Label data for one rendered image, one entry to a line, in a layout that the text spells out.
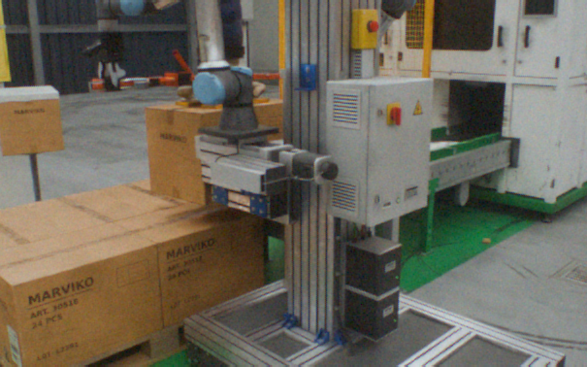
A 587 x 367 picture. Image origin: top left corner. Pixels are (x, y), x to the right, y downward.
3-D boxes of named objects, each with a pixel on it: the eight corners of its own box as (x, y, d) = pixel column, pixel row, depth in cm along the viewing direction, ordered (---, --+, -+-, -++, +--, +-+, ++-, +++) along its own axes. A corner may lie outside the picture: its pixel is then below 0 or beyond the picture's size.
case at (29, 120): (64, 150, 395) (58, 92, 384) (2, 156, 377) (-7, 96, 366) (56, 137, 446) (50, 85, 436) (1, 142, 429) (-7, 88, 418)
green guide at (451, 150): (495, 143, 441) (496, 131, 438) (507, 145, 433) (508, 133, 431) (367, 181, 332) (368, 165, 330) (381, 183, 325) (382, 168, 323)
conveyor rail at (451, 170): (504, 164, 439) (505, 139, 434) (509, 165, 435) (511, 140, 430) (290, 239, 282) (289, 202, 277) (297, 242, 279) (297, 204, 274)
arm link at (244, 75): (259, 101, 218) (258, 64, 215) (240, 105, 207) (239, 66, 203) (233, 99, 224) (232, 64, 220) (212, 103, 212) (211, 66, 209)
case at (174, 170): (242, 170, 315) (239, 96, 305) (296, 181, 289) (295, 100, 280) (149, 191, 272) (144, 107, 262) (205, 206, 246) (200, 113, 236)
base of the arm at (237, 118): (266, 127, 218) (266, 101, 216) (235, 132, 208) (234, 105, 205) (241, 123, 229) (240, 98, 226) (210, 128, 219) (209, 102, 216)
